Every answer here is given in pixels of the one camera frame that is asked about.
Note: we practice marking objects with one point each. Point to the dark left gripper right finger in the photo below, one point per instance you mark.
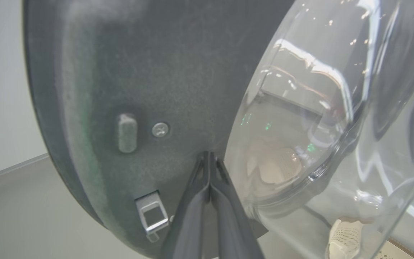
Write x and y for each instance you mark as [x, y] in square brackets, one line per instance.
[232, 223]

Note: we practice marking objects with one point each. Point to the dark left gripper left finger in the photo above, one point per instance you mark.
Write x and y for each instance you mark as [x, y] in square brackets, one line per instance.
[189, 223]

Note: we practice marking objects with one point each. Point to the round washing machine door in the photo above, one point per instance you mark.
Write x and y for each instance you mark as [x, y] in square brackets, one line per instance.
[156, 72]

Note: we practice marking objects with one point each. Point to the metal door latch hook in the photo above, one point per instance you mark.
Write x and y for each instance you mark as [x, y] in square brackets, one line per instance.
[140, 203]

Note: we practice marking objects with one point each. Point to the cream perforated laundry basket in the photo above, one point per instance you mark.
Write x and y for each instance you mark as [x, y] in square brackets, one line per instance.
[343, 239]

